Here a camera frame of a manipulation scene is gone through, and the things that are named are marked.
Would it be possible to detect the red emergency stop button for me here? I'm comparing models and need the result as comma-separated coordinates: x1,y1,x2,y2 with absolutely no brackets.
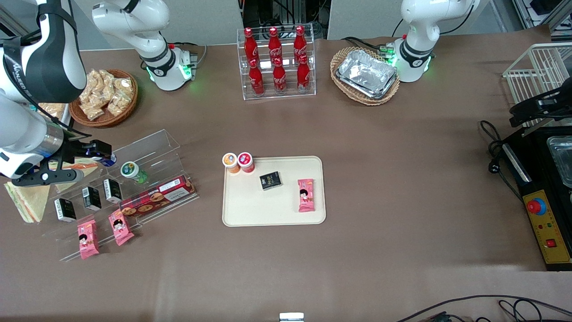
526,198,547,216

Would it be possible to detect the triangle sandwich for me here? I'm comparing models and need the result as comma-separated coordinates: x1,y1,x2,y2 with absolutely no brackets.
48,159,100,194
4,179,51,224

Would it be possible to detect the red plaid cookie box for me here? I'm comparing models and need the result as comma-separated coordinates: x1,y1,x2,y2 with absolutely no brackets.
119,175,196,218

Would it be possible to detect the black floor cable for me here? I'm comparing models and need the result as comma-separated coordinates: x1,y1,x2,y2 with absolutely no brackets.
395,294,572,322

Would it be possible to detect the white wire rack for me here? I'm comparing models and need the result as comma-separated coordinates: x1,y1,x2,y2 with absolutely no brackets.
503,42,572,128

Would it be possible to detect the orange lidded snack cup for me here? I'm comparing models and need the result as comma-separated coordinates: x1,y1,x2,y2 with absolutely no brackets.
222,153,240,174

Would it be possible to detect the light oval wicker basket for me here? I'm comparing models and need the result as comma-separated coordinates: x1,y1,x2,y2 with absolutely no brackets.
330,47,401,106

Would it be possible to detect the black base cable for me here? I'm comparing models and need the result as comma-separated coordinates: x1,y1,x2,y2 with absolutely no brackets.
341,18,405,53

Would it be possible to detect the aluminium foil tray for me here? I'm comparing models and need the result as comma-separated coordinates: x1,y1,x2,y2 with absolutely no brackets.
336,49,398,99

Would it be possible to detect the beige plastic tray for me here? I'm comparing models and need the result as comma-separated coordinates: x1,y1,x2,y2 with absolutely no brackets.
222,156,326,227

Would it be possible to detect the green lidded bottle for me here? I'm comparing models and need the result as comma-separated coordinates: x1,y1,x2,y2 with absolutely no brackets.
120,161,148,185

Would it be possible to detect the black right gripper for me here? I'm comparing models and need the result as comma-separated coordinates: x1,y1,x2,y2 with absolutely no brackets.
57,139,113,165

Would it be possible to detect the black snack packet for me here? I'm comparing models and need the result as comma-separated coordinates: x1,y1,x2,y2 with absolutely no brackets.
260,171,283,191
54,198,77,223
103,178,123,203
82,186,102,211

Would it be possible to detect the grey base cable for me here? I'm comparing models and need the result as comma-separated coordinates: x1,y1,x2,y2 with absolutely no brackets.
168,41,208,68

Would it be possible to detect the red lidded snack cup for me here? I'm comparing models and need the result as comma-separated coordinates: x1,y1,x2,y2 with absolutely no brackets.
237,152,256,174

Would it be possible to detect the black sealing machine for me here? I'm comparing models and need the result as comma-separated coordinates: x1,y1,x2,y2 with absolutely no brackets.
503,125,572,271

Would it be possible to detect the red cola bottle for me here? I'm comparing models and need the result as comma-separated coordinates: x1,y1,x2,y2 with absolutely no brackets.
296,55,311,93
244,28,259,63
293,25,308,59
268,27,283,62
248,59,265,96
272,58,287,94

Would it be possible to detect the clear metal-rimmed container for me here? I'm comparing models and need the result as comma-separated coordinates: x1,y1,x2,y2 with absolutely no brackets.
546,136,572,189

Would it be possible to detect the clear acrylic bottle rack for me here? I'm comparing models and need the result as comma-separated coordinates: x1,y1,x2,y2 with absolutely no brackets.
237,25,316,101

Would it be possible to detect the brown round wicker basket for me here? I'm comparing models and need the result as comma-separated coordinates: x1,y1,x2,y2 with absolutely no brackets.
68,68,139,129

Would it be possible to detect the black power cable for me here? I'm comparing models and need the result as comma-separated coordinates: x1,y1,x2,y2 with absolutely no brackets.
479,120,524,203

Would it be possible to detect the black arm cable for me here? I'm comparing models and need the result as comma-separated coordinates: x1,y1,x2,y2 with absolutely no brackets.
2,38,92,139

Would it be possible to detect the clear acrylic stepped stand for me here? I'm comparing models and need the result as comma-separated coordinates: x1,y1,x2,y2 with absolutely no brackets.
42,129,200,262

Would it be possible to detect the black machine lever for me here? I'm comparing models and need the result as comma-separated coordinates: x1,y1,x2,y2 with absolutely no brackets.
509,78,572,128

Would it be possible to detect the pink wafer packet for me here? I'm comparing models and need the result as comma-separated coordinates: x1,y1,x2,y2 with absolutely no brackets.
298,178,316,213
77,219,100,260
108,209,135,246

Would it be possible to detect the beige rice cracker pack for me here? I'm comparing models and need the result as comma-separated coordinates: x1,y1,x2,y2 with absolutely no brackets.
39,103,67,120

